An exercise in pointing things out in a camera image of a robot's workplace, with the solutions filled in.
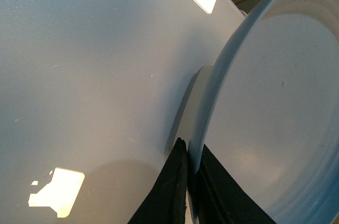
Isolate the light blue plate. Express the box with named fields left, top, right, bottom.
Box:
left=171, top=0, right=338, bottom=223

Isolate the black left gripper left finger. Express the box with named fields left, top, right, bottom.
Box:
left=129, top=138, right=188, bottom=223

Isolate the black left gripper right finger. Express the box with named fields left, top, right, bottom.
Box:
left=189, top=146, right=275, bottom=223

